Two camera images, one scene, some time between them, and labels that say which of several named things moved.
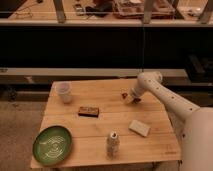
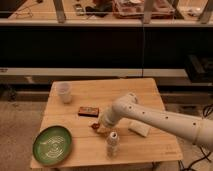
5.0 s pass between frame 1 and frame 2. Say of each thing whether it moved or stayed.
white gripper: moved
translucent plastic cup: stayed
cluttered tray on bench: stayed
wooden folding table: stayed
